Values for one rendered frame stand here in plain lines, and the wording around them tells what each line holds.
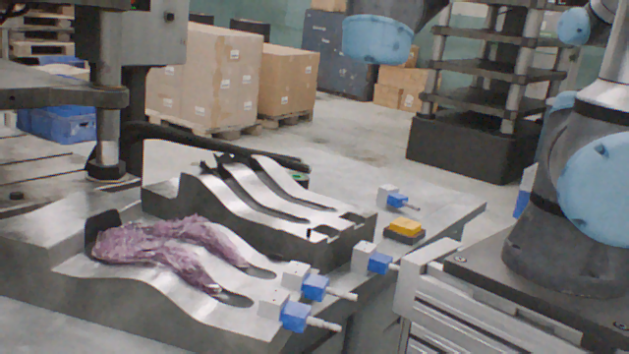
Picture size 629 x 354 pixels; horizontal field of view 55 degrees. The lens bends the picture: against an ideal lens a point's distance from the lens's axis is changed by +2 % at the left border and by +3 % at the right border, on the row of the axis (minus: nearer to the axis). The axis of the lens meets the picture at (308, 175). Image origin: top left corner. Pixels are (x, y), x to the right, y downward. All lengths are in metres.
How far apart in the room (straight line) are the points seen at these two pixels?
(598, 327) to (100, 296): 0.70
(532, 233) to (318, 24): 7.92
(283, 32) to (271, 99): 3.93
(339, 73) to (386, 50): 7.77
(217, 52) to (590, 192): 4.55
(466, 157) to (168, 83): 2.68
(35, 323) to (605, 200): 0.82
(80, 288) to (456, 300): 0.58
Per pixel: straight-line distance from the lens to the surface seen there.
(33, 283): 1.08
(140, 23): 1.85
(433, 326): 0.89
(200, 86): 5.16
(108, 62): 1.64
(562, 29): 1.42
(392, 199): 1.64
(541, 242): 0.78
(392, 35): 0.62
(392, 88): 8.07
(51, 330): 1.03
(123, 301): 0.98
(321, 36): 8.58
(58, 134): 4.93
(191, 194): 1.33
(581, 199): 0.61
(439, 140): 5.31
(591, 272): 0.80
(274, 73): 5.82
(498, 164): 5.14
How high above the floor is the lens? 1.34
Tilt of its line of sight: 17 degrees down
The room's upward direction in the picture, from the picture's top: 7 degrees clockwise
